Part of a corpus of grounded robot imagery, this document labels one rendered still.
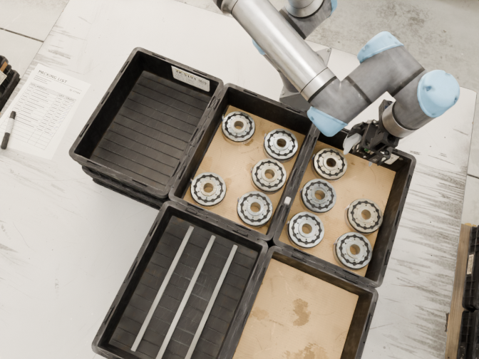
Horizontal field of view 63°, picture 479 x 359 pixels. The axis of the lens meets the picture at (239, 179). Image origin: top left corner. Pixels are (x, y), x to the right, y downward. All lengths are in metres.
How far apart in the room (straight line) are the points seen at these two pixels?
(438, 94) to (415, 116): 0.06
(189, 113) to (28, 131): 0.57
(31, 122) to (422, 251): 1.37
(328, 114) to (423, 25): 2.14
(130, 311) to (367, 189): 0.76
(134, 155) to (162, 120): 0.15
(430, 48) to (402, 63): 2.00
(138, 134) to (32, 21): 1.64
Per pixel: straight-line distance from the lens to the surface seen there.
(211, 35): 1.59
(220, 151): 1.20
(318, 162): 1.19
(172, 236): 1.13
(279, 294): 1.11
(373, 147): 0.93
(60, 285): 1.31
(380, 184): 1.26
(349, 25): 2.70
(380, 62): 0.81
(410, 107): 0.81
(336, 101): 0.80
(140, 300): 1.12
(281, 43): 0.82
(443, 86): 0.80
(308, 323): 1.13
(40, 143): 1.47
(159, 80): 1.33
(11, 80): 2.21
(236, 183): 1.16
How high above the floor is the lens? 1.93
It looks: 70 degrees down
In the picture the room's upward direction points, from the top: 10 degrees clockwise
